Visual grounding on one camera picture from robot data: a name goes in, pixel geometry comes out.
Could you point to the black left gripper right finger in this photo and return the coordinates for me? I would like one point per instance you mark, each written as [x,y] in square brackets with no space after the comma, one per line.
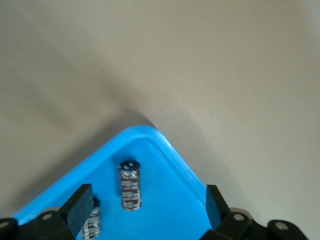
[215,207]

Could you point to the small dark connector block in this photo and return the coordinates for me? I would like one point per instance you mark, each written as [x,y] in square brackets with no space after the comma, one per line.
[93,223]

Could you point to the blue plastic tray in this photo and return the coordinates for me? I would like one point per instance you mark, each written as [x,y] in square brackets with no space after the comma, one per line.
[170,200]

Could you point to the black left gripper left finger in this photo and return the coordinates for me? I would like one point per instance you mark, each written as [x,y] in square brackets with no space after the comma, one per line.
[78,207]

